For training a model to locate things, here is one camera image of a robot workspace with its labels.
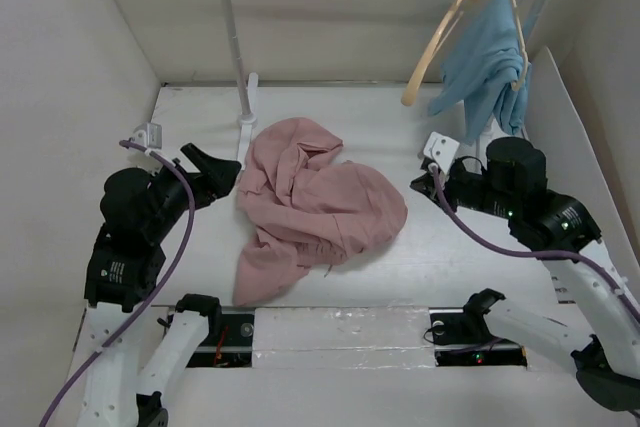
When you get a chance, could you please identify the wooden hanger with blue cloth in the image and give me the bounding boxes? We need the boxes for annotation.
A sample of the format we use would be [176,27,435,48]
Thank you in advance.
[485,0,530,97]

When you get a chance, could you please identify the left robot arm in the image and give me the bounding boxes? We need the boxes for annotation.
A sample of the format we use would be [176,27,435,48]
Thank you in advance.
[77,143,241,426]

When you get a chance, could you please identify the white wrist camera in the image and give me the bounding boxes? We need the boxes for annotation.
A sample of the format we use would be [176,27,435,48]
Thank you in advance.
[422,132,460,174]
[129,122,162,149]

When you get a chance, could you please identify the empty wooden hanger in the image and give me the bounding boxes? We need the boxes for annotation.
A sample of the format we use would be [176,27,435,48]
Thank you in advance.
[401,0,476,106]

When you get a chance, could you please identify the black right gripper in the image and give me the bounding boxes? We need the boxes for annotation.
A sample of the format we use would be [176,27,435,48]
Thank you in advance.
[408,160,518,219]

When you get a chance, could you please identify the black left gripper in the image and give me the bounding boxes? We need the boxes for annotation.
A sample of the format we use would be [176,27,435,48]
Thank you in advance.
[148,141,241,237]

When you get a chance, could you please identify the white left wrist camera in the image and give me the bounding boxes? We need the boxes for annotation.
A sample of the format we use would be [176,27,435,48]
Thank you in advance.
[129,122,162,149]

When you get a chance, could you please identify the pink trousers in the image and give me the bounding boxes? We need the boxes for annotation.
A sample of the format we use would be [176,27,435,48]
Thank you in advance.
[232,118,408,306]

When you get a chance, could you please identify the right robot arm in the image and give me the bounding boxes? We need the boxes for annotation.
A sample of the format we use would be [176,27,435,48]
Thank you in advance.
[410,133,639,416]

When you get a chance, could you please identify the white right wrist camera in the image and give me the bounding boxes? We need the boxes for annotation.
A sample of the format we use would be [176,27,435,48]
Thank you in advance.
[422,132,460,174]

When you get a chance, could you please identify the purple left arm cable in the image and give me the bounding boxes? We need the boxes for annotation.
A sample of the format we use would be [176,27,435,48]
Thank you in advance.
[38,139,197,427]

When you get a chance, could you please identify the light blue garment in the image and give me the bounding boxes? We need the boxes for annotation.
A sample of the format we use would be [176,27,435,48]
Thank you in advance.
[428,0,528,145]

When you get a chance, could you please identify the aluminium rail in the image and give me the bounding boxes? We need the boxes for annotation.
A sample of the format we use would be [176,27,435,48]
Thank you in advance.
[187,307,527,370]

